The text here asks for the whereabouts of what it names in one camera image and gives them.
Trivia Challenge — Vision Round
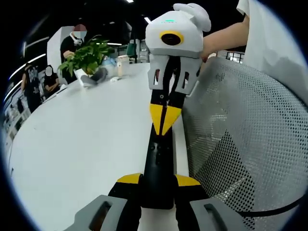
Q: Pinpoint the black remote control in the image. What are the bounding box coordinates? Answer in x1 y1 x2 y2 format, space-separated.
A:
141 127 175 209

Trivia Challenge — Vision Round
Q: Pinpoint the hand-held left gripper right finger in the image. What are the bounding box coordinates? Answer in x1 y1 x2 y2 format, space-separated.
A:
173 173 251 231

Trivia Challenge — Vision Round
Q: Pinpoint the dark grey curved object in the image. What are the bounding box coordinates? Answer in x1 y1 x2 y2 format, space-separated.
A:
80 67 108 85

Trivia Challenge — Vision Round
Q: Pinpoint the grey mesh office chair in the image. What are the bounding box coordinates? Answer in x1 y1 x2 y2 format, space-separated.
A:
181 56 308 231

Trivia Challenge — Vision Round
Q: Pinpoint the light blue plastic bag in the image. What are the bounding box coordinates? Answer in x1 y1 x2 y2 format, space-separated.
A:
102 55 119 73

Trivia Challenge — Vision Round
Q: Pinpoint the person's white shirt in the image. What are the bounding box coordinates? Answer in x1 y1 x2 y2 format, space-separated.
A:
237 0 308 97

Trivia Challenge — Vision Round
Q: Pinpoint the beige drink bottle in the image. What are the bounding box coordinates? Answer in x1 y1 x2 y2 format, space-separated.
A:
117 54 129 77

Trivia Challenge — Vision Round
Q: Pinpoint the green potted plant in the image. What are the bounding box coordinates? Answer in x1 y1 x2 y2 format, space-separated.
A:
57 35 114 84

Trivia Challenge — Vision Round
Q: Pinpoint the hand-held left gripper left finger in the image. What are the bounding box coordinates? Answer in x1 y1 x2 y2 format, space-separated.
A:
64 172 144 231

